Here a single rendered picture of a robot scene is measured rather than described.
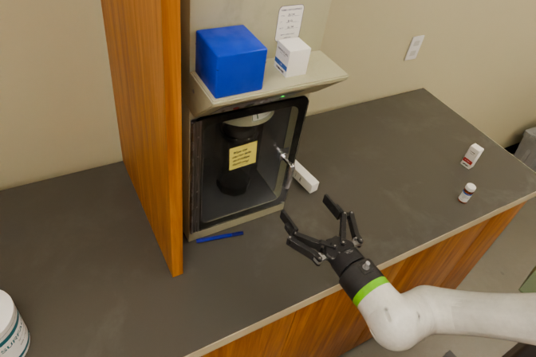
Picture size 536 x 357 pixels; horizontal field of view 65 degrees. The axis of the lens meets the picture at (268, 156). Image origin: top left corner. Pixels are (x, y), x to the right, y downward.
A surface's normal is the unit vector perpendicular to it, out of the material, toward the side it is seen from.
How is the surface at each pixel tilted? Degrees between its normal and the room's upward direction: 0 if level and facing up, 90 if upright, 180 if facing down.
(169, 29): 90
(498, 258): 0
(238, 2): 90
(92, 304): 0
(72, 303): 0
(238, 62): 90
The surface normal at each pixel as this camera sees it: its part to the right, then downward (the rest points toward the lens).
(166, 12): 0.48, 0.63
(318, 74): 0.13, -0.74
